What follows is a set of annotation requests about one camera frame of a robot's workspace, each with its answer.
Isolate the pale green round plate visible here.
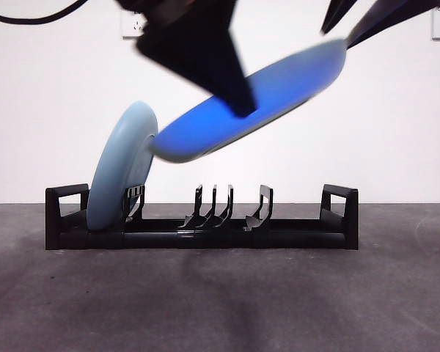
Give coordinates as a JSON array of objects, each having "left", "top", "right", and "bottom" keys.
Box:
[{"left": 148, "top": 38, "right": 348, "bottom": 164}]

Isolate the light blue round plate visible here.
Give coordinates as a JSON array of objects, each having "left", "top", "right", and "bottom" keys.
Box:
[{"left": 87, "top": 101, "right": 159, "bottom": 232}]

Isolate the black plastic plate rack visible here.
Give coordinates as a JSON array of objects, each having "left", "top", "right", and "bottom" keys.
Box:
[{"left": 45, "top": 183, "right": 359, "bottom": 252}]

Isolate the black cable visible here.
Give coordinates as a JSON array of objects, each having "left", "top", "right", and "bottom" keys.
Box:
[{"left": 0, "top": 0, "right": 88, "bottom": 26}]

